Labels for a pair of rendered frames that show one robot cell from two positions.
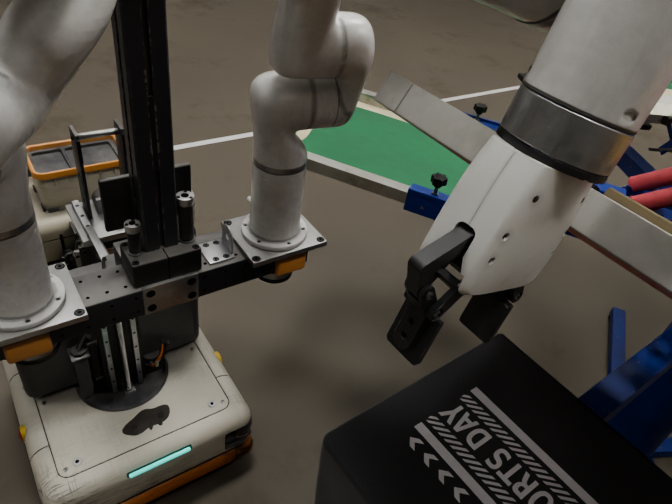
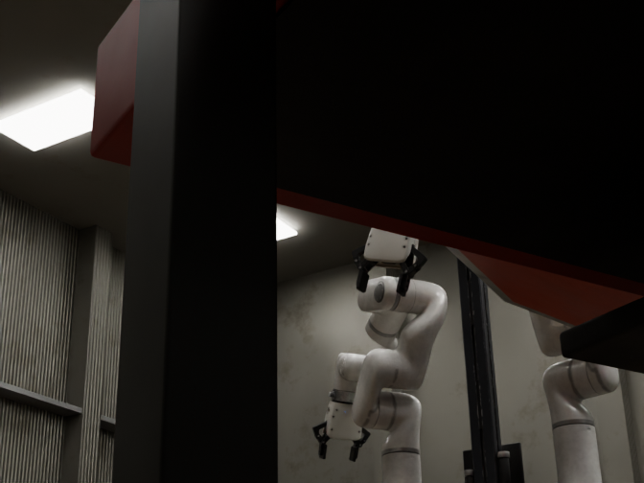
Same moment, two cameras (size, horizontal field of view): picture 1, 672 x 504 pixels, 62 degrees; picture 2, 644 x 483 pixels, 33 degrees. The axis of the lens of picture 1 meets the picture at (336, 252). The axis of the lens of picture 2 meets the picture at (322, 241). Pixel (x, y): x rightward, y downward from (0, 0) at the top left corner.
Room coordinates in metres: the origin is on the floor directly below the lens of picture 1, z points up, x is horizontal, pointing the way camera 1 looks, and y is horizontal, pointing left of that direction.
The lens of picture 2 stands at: (-0.49, -1.99, 0.66)
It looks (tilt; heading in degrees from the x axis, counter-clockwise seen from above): 25 degrees up; 71
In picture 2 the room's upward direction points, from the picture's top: 1 degrees counter-clockwise
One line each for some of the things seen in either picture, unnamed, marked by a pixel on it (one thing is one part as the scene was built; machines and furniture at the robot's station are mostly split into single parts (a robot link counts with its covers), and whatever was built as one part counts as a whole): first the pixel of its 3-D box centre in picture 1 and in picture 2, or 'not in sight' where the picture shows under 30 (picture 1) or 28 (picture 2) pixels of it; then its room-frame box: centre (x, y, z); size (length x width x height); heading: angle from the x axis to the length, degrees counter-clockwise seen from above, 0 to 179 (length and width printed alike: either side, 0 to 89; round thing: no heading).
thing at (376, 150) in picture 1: (459, 137); not in sight; (1.57, -0.31, 1.05); 1.08 x 0.61 x 0.23; 73
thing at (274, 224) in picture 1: (272, 193); (580, 464); (0.86, 0.13, 1.21); 0.16 x 0.13 x 0.15; 40
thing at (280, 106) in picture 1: (288, 118); (573, 394); (0.85, 0.12, 1.37); 0.13 x 0.10 x 0.16; 118
